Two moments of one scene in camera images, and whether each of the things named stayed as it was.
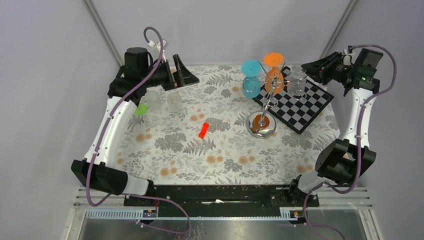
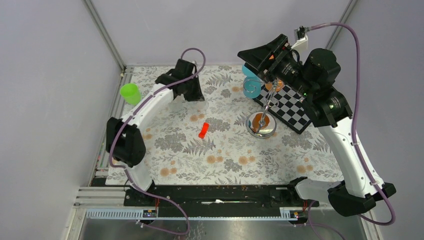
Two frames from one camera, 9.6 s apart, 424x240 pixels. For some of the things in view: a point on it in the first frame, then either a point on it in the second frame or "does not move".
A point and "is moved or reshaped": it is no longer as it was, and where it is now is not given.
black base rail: x=222 y=201 does not move
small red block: x=202 y=133 does not move
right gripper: x=318 y=70 -> x=258 y=58
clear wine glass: x=175 y=102 does not move
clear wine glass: x=296 y=81 is moved or reshaped
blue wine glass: x=251 y=84 does not move
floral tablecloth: x=197 y=134 does not move
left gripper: x=182 y=76 -> x=197 y=96
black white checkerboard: x=299 y=113 does not move
